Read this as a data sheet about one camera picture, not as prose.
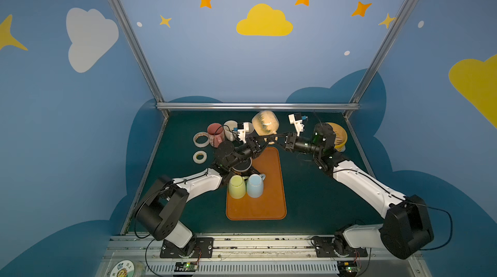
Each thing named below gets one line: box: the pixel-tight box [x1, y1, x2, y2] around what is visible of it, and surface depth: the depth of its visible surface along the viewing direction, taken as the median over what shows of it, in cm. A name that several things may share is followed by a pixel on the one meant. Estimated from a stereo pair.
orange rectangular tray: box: [225, 146, 287, 221], surface depth 87 cm
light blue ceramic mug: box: [246, 173, 266, 199], surface depth 85 cm
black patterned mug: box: [231, 157, 253, 176], surface depth 86 cm
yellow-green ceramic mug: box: [228, 174, 250, 200], surface depth 84 cm
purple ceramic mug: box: [243, 121, 255, 135], surface depth 76 cm
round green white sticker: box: [109, 258, 136, 277], surface depth 64 cm
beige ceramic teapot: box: [251, 110, 280, 145], surface depth 73 cm
